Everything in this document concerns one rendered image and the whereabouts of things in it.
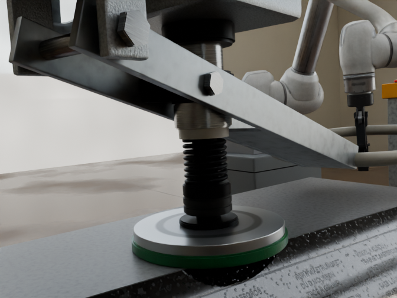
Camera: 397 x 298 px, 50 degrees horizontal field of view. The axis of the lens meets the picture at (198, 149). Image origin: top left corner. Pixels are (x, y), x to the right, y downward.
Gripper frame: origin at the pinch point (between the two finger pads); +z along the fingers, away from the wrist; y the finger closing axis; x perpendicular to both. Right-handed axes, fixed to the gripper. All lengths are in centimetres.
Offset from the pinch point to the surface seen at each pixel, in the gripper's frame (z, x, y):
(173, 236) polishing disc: -9, -18, 93
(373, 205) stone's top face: -3, 5, 60
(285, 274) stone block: -2, -5, 87
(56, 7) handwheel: -40, -33, 91
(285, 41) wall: -88, -154, -628
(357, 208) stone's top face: -4, 2, 62
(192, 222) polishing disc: -9, -17, 88
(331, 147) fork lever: -14, -2, 59
